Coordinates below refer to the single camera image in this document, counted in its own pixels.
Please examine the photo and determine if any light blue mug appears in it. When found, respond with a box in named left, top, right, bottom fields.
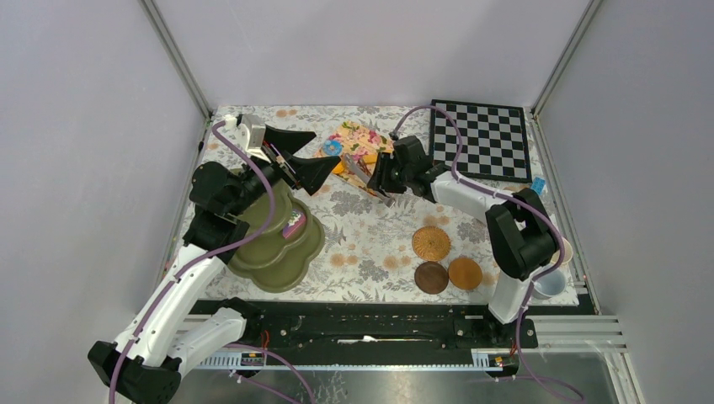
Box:
left=533, top=269, right=567, bottom=300

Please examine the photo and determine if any black grey chessboard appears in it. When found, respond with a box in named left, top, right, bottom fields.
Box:
left=429, top=99, right=532, bottom=183

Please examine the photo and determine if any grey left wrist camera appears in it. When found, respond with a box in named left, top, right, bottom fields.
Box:
left=222, top=114, right=269, bottom=162

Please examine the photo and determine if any light brown wooden coaster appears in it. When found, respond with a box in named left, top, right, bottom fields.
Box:
left=447, top=257, right=483, bottom=290

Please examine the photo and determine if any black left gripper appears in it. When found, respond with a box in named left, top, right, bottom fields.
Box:
left=227, top=125, right=342, bottom=216

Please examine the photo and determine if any aluminium corner post left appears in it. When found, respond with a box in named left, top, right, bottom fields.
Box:
left=138, top=0, right=213, bottom=120

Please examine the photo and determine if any blue toy brick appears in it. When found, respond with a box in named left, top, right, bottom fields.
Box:
left=530, top=176, right=546, bottom=196

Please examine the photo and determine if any green tiered dessert stand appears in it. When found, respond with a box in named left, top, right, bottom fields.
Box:
left=227, top=181, right=325, bottom=293

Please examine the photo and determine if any blue donut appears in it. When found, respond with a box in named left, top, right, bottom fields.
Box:
left=322, top=139, right=343, bottom=157

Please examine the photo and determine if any yellow mug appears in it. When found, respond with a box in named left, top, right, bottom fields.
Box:
left=551, top=237, right=573, bottom=266

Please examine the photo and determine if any aluminium corner post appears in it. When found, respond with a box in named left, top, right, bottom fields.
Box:
left=138, top=0, right=213, bottom=120
left=531, top=0, right=604, bottom=117

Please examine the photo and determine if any floral serving tray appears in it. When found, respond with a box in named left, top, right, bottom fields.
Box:
left=314, top=120, right=393, bottom=162

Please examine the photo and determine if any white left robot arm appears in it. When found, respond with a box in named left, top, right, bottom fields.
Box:
left=88, top=117, right=336, bottom=403

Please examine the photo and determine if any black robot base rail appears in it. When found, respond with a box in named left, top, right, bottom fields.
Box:
left=189, top=298, right=539, bottom=366

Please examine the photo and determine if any aluminium corner post right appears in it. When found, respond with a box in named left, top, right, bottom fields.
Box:
left=531, top=0, right=604, bottom=117

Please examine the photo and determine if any floral tablecloth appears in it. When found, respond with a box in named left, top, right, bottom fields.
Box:
left=177, top=104, right=581, bottom=306

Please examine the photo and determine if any woven rattan coaster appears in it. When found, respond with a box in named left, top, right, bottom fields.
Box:
left=412, top=226, right=451, bottom=261

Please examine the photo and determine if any dark brown wooden coaster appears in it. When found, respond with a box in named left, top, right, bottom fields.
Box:
left=414, top=261, right=450, bottom=295

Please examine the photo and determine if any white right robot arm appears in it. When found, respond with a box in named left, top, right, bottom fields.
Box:
left=367, top=136, right=564, bottom=347

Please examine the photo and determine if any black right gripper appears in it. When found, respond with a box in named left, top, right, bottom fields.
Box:
left=365, top=152, right=413, bottom=194

